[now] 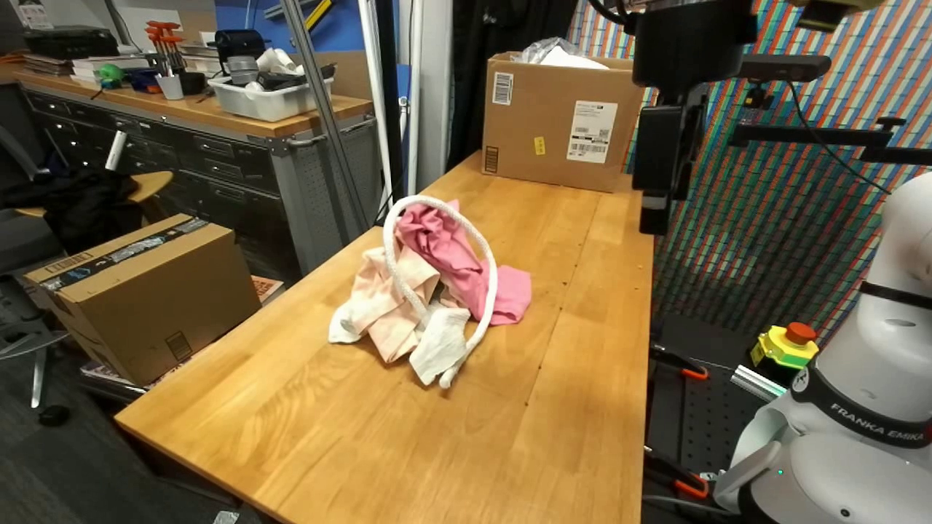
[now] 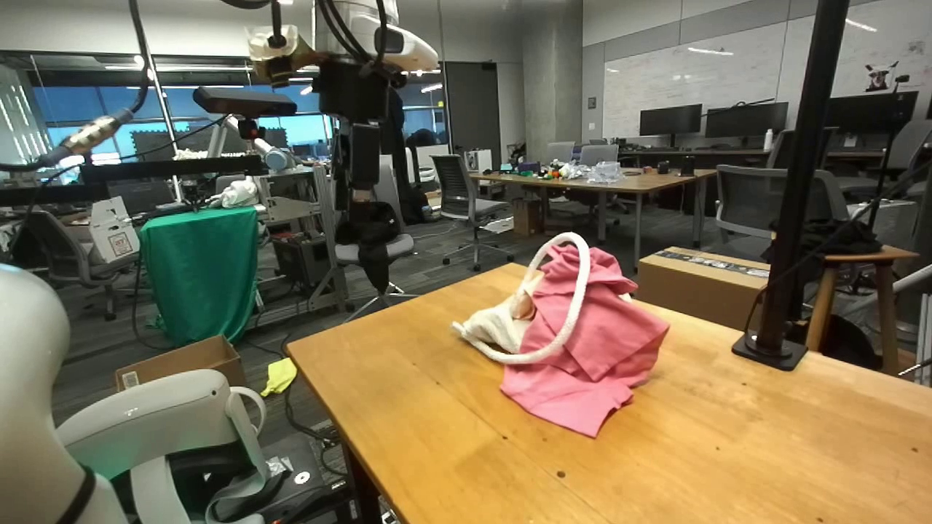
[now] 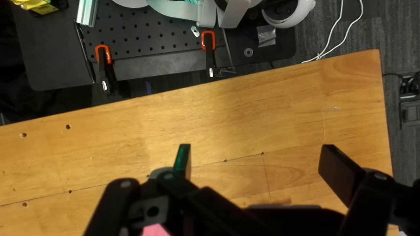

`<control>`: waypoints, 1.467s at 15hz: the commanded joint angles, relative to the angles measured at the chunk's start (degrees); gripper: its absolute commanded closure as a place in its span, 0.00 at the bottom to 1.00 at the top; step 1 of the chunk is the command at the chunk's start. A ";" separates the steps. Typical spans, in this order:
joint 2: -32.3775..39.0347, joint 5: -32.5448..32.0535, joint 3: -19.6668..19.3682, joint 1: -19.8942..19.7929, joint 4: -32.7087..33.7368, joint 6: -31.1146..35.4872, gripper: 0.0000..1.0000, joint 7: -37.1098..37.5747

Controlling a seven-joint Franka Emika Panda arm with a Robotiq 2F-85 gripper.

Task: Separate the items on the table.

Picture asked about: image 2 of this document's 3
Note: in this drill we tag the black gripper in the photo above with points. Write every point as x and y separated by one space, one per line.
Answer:
352 91

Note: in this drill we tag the pink shirt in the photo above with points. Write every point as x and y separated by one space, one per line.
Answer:
593 360

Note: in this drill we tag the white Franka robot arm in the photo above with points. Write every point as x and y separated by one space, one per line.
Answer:
31 388

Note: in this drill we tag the black backpack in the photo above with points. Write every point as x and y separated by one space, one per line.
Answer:
368 222

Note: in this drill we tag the grey office chair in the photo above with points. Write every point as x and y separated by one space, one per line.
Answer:
746 200
456 185
401 245

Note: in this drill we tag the dark grey door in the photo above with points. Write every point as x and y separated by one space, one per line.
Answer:
472 107

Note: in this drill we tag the small cardboard box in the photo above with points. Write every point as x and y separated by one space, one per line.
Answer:
529 216

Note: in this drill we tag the green cloth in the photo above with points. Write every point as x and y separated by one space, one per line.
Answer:
198 273

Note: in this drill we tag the yellow cloth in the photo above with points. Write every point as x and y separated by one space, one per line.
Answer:
281 376

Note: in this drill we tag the long wooden table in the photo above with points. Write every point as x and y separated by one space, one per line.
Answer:
601 181

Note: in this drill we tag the open cardboard box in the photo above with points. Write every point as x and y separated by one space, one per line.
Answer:
178 361

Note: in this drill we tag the black computer monitor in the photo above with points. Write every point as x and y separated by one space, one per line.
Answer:
746 121
671 121
874 108

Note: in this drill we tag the black equipment box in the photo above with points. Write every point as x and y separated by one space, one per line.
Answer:
293 491

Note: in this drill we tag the white whiteboard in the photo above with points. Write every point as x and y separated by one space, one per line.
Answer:
699 67

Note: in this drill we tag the brown cardboard box black tape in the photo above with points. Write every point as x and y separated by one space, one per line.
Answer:
695 286

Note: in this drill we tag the black bag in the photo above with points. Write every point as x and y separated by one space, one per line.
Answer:
826 238

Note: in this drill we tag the wooden stool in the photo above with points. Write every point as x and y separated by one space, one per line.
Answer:
862 257

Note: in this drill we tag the black stereo camera bar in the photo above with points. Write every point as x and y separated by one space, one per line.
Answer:
243 101

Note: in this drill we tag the wrist camera on tan mount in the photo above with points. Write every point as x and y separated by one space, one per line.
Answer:
278 53

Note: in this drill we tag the black pole with base plate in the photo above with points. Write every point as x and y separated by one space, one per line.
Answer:
797 193

